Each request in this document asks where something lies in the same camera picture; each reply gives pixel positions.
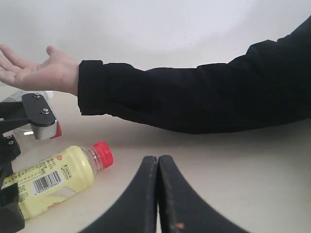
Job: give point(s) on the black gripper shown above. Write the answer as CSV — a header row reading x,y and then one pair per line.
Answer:
x,y
11,218

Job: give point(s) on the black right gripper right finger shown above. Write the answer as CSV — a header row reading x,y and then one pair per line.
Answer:
x,y
181,209

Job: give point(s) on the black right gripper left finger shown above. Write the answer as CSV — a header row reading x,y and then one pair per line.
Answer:
x,y
135,211

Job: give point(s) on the yellow red cap bottle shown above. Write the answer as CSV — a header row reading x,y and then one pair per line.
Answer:
x,y
59,177

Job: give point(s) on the clear red label bottle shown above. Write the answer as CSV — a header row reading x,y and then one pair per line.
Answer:
x,y
13,115

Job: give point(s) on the black sleeved forearm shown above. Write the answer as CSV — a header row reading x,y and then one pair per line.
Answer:
x,y
268,86

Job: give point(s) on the open bare human hand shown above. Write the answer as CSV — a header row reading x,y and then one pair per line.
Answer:
x,y
58,73

